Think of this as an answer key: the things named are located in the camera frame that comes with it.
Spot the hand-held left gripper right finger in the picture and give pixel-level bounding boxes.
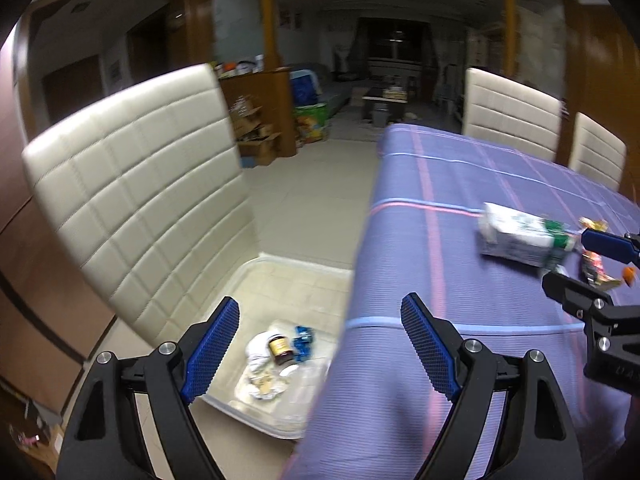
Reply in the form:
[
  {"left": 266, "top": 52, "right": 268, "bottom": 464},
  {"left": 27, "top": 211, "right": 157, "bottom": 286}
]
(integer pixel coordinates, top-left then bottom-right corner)
[{"left": 400, "top": 292, "right": 585, "bottom": 480}]

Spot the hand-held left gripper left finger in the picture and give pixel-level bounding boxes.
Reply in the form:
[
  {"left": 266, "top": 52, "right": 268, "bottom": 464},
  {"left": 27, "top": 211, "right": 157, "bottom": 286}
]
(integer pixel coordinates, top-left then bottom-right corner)
[{"left": 56, "top": 296, "right": 241, "bottom": 480}]

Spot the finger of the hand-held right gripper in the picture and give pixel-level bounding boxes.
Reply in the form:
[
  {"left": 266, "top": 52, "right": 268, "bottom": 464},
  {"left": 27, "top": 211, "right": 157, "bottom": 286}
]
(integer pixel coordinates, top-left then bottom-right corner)
[
  {"left": 582, "top": 229, "right": 640, "bottom": 266},
  {"left": 541, "top": 271, "right": 616, "bottom": 317}
]

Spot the yellow red snack wrapper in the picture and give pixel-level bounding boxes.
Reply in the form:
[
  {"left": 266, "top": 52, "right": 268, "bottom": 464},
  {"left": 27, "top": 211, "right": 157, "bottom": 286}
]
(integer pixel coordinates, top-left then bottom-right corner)
[{"left": 577, "top": 216, "right": 623, "bottom": 291}]

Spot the white tissue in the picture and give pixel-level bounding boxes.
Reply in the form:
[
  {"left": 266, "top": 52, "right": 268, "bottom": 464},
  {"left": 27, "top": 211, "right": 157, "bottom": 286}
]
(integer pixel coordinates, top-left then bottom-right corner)
[{"left": 245, "top": 332, "right": 278, "bottom": 373}]

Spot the beige food wrapper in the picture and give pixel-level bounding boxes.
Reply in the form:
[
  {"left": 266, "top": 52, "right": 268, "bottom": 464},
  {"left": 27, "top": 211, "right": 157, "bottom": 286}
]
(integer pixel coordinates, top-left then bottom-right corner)
[{"left": 235, "top": 370, "right": 293, "bottom": 401}]

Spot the brown medicine bottle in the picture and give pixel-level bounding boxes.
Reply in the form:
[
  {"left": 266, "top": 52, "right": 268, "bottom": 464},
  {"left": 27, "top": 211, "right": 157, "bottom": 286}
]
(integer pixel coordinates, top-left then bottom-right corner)
[{"left": 267, "top": 335, "right": 299, "bottom": 367}]

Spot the white green milk carton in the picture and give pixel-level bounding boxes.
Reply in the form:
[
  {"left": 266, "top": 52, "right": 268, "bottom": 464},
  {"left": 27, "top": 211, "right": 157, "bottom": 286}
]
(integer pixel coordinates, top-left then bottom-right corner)
[{"left": 477, "top": 201, "right": 581, "bottom": 268}]

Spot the blue wrapper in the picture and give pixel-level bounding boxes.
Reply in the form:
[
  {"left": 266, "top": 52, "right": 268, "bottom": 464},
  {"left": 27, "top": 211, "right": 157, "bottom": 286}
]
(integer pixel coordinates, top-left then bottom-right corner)
[{"left": 292, "top": 326, "right": 316, "bottom": 361}]

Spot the clear plastic bin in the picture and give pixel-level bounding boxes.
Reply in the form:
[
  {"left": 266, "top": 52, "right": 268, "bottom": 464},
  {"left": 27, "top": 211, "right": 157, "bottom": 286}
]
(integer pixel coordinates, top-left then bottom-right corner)
[{"left": 202, "top": 255, "right": 357, "bottom": 441}]

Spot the cream quilted chair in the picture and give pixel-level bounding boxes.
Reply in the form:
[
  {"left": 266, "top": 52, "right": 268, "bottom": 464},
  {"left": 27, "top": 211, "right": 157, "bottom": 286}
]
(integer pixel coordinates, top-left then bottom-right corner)
[
  {"left": 462, "top": 67, "right": 563, "bottom": 163},
  {"left": 567, "top": 112, "right": 627, "bottom": 193},
  {"left": 21, "top": 62, "right": 358, "bottom": 441}
]

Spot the wooden door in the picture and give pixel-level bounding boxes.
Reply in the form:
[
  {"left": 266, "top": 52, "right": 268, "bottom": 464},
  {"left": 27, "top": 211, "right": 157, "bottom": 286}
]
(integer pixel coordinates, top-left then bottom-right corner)
[{"left": 565, "top": 0, "right": 632, "bottom": 128}]

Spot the pile of cardboard boxes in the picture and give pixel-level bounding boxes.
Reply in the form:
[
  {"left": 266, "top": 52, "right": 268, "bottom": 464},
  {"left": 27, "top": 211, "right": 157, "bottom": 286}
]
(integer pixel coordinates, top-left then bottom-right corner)
[{"left": 231, "top": 105, "right": 283, "bottom": 167}]

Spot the colourful printed bag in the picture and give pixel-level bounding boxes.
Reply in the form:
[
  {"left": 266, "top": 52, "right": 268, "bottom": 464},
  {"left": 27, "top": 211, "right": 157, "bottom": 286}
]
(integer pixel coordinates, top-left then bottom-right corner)
[{"left": 294, "top": 102, "right": 331, "bottom": 148}]

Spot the wooden cabinet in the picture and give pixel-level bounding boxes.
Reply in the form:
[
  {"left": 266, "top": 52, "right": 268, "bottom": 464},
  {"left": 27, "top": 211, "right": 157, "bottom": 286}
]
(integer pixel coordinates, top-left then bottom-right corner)
[{"left": 217, "top": 67, "right": 298, "bottom": 158}]

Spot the coffee table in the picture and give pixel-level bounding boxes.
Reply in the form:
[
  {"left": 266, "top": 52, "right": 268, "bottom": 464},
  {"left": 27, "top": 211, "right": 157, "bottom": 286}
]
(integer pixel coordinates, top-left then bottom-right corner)
[{"left": 361, "top": 85, "right": 416, "bottom": 116}]

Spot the blue bag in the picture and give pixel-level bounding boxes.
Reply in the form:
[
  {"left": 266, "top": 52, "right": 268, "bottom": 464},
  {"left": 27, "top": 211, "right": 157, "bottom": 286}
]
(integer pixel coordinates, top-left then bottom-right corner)
[{"left": 290, "top": 72, "right": 321, "bottom": 108}]

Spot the grey sofa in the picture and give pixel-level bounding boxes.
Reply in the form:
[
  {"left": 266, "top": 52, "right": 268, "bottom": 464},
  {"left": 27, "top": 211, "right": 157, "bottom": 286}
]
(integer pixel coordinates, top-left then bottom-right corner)
[{"left": 287, "top": 62, "right": 361, "bottom": 111}]

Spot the dark window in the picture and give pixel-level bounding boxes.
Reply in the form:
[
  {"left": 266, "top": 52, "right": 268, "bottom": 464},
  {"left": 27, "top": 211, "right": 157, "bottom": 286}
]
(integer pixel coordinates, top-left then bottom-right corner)
[{"left": 367, "top": 25, "right": 426, "bottom": 61}]

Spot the white curtain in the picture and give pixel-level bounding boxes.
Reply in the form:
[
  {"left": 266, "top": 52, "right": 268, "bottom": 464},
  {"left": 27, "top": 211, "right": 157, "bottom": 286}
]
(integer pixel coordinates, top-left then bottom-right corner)
[{"left": 334, "top": 42, "right": 353, "bottom": 78}]

